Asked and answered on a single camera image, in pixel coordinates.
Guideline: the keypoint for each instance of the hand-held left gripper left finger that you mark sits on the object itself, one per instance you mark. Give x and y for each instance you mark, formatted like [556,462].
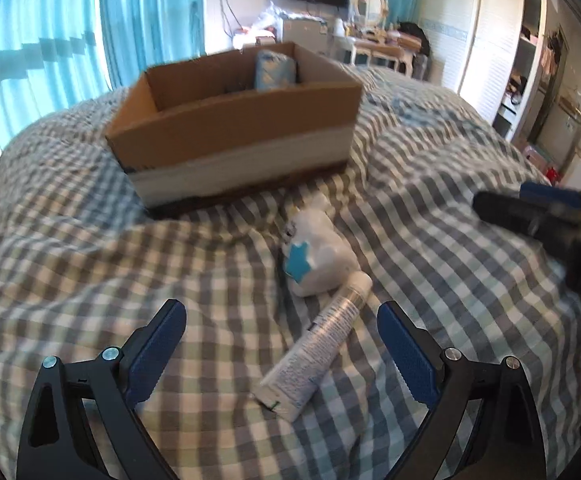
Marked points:
[153,355]

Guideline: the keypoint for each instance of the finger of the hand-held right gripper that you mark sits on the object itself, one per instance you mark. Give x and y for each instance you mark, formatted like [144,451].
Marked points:
[552,194]
[507,212]

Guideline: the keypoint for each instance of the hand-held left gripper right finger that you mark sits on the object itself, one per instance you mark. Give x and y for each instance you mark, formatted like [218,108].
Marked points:
[410,355]

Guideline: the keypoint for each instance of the white cream tube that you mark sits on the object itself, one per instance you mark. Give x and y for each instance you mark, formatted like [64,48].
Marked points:
[315,340]

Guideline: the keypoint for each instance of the brown cardboard box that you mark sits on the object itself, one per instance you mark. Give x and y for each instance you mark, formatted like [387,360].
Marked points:
[230,125]

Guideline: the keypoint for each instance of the blue tissue pack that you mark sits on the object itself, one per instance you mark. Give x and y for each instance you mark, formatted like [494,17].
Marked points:
[273,70]

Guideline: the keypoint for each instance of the grey checked blanket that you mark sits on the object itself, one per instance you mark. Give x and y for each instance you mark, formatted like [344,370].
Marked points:
[120,260]

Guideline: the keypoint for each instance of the hanging clothes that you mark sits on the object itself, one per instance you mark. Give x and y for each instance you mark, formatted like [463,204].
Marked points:
[550,55]

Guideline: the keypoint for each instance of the white sliding door wardrobe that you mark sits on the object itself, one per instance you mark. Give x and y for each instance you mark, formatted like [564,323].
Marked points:
[485,45]

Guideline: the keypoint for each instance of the black bag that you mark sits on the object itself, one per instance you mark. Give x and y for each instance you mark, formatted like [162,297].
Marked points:
[413,35]

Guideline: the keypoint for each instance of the white dressing table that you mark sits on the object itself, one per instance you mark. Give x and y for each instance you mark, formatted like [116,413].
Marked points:
[378,52]

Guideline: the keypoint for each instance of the white oval mirror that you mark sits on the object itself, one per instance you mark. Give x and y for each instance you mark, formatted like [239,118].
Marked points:
[369,2]

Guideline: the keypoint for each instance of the silver small fridge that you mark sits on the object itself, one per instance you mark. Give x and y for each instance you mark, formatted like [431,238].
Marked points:
[305,32]

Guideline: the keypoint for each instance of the clear plastic bag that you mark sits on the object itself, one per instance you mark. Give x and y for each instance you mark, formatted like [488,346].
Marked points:
[270,15]

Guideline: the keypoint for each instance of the wide blue curtain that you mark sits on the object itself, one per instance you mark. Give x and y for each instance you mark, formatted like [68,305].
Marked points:
[35,45]

